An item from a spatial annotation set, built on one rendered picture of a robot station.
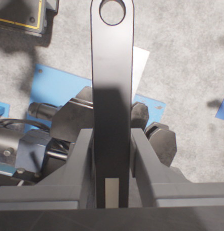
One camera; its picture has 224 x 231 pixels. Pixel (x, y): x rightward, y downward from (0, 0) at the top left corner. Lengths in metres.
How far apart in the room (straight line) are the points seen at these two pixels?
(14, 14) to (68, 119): 0.99
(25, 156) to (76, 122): 0.24
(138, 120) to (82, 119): 0.59
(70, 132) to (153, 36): 1.26
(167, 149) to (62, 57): 1.27
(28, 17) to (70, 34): 0.39
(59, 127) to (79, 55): 1.06
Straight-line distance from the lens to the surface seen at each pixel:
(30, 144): 0.72
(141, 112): 1.15
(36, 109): 1.20
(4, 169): 0.79
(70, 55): 1.65
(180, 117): 1.85
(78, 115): 0.64
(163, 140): 0.71
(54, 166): 0.82
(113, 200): 0.17
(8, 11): 1.50
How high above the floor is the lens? 1.61
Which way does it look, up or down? 74 degrees down
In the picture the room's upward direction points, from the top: 174 degrees clockwise
